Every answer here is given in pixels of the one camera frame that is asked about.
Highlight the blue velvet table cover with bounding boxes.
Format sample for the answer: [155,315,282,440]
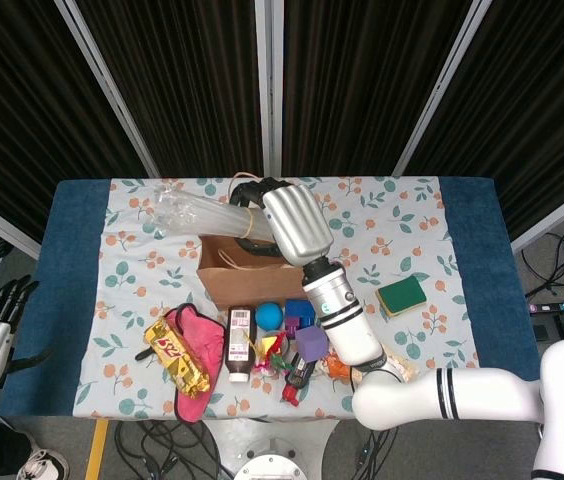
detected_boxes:
[0,178,548,417]

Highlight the green yellow sponge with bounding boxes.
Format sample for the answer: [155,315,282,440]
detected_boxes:
[374,274,428,320]

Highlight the white black sneaker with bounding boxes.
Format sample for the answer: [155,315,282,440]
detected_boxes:
[15,447,71,480]

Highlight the blue ball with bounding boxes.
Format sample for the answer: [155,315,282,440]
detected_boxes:
[255,302,284,331]

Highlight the blue toy building block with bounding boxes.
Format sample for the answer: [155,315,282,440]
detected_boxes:
[284,298,317,326]

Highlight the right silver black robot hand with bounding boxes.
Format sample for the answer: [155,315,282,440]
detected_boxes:
[229,176,335,267]

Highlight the floral print tablecloth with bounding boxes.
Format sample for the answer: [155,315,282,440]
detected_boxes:
[72,175,491,421]

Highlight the pink cloth black trim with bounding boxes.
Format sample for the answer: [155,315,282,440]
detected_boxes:
[135,302,227,425]

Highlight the black curtain partition panel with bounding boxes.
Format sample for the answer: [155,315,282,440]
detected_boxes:
[56,0,271,179]
[269,0,493,179]
[0,0,161,256]
[394,0,564,254]

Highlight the black bottle red cap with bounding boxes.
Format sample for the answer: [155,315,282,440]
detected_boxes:
[281,352,319,407]

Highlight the brown bottle white cap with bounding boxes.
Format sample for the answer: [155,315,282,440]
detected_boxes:
[225,305,258,384]

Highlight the orange snack packet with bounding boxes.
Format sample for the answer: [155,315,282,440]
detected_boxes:
[325,349,354,382]

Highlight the brown paper bag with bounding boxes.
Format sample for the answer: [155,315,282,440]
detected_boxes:
[195,172,316,312]

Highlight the gold foil snack pack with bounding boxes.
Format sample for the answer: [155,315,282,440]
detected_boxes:
[142,315,212,400]

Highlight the purple foam cube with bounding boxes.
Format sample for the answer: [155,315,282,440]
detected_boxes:
[294,325,331,363]

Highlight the dark trouser leg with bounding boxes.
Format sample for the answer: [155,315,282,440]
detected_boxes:
[0,418,32,474]

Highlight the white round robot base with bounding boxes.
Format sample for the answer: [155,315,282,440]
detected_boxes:
[234,439,306,480]

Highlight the beige vacuum food pack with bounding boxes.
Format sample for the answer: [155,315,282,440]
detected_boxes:
[381,343,421,385]

